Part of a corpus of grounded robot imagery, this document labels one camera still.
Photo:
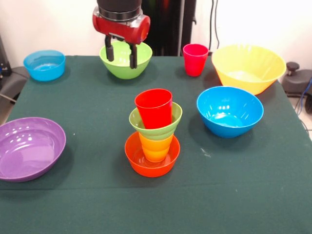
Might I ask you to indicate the dark green tablecloth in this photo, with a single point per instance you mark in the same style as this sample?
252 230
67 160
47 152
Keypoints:
156 202

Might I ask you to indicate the large blue plastic bowl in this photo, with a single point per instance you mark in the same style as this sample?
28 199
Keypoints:
229 109

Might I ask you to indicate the large green plastic bowl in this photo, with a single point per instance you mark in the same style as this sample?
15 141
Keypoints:
122 65

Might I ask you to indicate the red plastic cup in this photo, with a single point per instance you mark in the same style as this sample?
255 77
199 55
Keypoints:
154 112

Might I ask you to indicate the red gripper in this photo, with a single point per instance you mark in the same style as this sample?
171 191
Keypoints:
122 29

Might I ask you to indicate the grey base with black knob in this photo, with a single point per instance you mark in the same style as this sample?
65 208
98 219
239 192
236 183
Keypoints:
297 80

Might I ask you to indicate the pink plastic cup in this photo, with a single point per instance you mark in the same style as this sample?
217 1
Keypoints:
193 63

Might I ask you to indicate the purple plastic bowl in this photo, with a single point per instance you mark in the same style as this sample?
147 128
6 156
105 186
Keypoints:
29 151

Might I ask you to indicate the orange plastic bowl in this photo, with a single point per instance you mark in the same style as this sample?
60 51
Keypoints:
136 163

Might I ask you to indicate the black equipment rack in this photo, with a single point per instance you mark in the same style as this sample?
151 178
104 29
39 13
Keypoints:
3 61

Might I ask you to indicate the small green ribbed bowl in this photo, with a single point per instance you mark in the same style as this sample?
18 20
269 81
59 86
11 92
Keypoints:
175 122

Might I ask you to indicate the small blue plastic bowl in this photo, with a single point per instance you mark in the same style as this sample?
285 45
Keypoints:
45 70

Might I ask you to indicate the grey machine base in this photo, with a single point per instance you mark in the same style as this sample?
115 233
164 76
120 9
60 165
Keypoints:
14 80

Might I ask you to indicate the orange plastic cup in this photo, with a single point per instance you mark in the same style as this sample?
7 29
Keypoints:
156 148

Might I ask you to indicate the yellow plastic bowl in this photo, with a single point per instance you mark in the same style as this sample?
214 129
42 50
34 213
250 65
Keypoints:
248 63

